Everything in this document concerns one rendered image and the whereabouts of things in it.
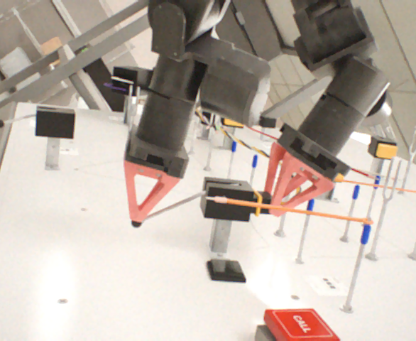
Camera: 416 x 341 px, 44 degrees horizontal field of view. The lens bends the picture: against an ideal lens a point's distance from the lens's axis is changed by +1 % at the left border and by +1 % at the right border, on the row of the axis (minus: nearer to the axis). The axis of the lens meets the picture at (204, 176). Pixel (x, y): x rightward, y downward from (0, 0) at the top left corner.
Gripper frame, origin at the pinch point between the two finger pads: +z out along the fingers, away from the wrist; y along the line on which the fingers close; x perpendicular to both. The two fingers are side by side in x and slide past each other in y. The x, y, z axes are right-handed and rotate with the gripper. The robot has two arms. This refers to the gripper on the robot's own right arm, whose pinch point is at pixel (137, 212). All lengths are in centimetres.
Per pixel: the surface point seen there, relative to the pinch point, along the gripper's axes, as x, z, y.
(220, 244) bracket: -10.9, 1.1, -1.0
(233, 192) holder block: -9.9, -6.2, -2.1
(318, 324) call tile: -15.6, -1.8, -20.9
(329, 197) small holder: -35.9, -2.2, 27.1
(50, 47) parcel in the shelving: 101, 49, 684
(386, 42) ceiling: -200, -69, 368
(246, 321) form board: -11.5, 2.4, -15.6
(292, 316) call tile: -13.6, -1.4, -19.9
